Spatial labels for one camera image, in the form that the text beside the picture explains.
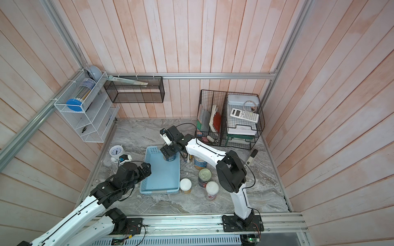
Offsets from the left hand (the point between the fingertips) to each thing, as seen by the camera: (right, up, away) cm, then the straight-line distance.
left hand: (144, 170), depth 79 cm
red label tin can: (+32, -3, 0) cm, 32 cm away
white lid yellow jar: (+22, -8, 0) cm, 23 cm away
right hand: (+11, +11, +10) cm, 19 cm away
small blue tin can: (+29, +2, +8) cm, 30 cm away
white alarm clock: (-26, +8, +19) cm, 33 cm away
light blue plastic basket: (+8, -7, +13) cm, 17 cm away
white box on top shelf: (+61, +42, +20) cm, 76 cm away
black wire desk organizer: (+48, +28, +13) cm, 57 cm away
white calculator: (+58, +31, +13) cm, 67 cm away
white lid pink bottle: (+35, -9, -5) cm, 37 cm away
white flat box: (+55, +22, +11) cm, 60 cm away
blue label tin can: (+13, +4, +11) cm, 17 cm away
